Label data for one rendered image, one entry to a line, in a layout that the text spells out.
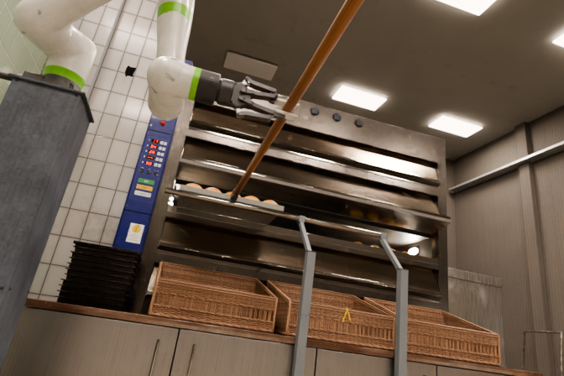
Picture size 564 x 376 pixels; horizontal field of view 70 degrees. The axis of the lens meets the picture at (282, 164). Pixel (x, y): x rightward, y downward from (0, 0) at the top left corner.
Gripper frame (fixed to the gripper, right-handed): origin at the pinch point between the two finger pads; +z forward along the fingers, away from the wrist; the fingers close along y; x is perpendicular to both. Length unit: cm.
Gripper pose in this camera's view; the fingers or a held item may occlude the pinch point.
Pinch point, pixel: (286, 109)
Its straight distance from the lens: 119.4
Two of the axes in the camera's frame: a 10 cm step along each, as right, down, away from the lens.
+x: 2.7, -3.3, -9.0
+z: 9.5, 2.3, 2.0
